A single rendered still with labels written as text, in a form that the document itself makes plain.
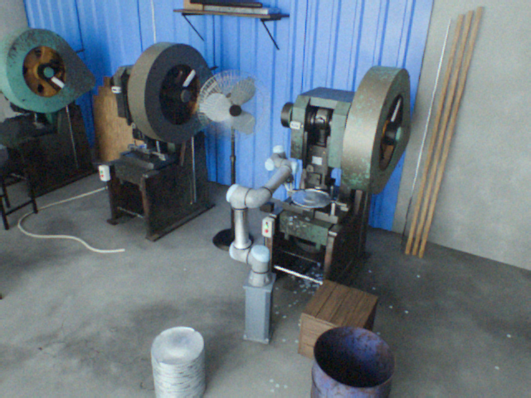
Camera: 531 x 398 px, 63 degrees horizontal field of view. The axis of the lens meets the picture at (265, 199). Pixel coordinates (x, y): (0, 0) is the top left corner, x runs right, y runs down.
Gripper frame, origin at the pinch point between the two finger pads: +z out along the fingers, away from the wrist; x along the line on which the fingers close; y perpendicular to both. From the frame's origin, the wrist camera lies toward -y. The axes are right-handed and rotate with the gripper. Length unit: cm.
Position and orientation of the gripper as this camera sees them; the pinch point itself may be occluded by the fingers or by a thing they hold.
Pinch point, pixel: (289, 189)
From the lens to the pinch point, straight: 308.9
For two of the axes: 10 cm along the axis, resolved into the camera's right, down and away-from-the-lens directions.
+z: 2.8, 8.2, 5.0
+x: 9.1, -3.9, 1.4
